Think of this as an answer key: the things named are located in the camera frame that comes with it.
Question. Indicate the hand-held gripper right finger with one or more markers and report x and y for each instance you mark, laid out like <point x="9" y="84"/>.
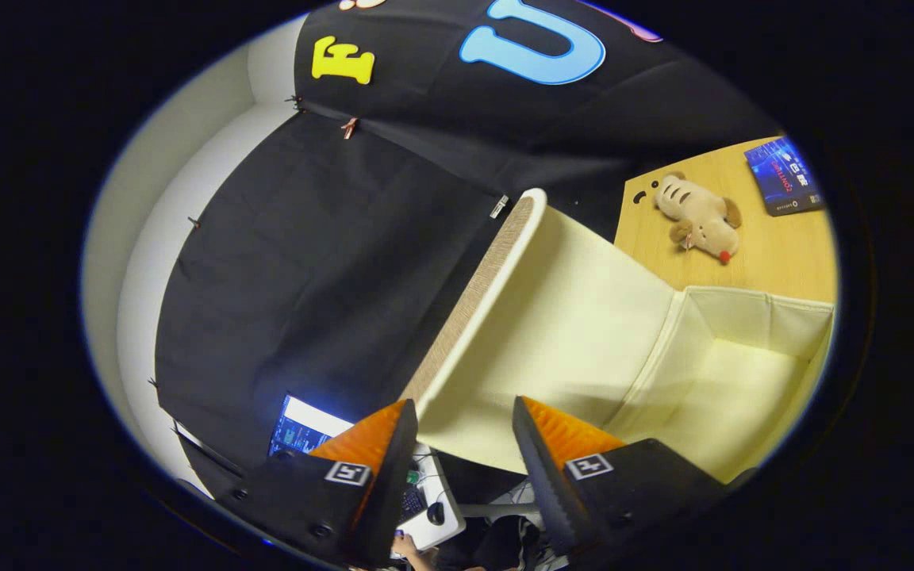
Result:
<point x="544" y="484"/>

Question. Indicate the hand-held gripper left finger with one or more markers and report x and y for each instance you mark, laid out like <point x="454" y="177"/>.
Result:
<point x="393" y="492"/>

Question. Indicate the beige fabric storage box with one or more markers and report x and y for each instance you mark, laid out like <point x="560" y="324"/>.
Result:
<point x="568" y="317"/>

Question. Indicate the black keyboard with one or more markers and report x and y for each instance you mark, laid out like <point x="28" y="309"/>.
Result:
<point x="412" y="503"/>

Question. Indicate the black computer mouse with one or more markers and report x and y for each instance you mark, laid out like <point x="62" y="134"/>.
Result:
<point x="435" y="514"/>

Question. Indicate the white office desk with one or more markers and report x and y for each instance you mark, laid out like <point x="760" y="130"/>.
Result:
<point x="447" y="538"/>

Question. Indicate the lit computer monitor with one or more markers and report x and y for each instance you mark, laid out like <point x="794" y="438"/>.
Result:
<point x="298" y="432"/>

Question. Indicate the silver cloth clip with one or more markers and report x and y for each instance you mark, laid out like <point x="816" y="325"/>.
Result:
<point x="499" y="206"/>

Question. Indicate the tan plush toy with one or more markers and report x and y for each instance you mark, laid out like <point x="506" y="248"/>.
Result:
<point x="699" y="218"/>

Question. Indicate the copper cloth clip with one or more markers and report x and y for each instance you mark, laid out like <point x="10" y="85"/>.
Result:
<point x="350" y="127"/>

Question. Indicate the blue cover book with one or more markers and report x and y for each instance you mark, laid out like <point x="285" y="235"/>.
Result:
<point x="784" y="176"/>

